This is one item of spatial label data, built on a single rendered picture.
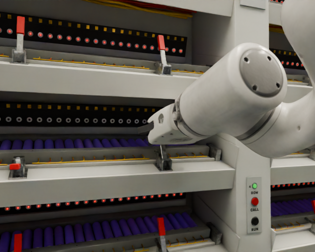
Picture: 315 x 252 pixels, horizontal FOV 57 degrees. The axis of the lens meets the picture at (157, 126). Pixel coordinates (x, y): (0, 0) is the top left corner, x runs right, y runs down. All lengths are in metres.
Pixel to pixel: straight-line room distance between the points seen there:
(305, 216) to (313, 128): 0.57
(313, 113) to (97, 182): 0.36
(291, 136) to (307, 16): 0.16
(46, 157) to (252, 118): 0.39
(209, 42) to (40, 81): 0.43
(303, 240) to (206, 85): 0.57
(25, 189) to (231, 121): 0.35
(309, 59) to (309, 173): 0.54
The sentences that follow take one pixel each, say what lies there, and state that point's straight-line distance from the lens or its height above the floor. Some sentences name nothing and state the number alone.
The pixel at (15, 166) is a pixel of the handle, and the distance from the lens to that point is 0.47.
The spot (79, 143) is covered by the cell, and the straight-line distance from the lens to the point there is 0.65.
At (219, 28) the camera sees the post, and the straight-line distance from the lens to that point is 0.74.
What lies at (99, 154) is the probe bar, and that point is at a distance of 0.60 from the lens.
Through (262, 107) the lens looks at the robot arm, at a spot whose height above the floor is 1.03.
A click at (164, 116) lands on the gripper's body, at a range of 0.47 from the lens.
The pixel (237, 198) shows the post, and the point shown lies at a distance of 0.67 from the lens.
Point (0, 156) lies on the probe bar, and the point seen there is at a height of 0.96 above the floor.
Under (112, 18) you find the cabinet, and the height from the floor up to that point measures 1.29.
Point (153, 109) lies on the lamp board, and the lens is 0.74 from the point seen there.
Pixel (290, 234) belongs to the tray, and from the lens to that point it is 0.85.
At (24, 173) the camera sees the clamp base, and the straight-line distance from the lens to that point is 0.55.
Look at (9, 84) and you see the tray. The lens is 0.54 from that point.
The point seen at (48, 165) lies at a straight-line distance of 0.57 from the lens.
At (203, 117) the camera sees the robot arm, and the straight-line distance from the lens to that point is 0.39.
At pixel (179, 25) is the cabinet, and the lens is 0.86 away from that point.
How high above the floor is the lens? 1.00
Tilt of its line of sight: 1 degrees up
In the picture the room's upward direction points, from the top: straight up
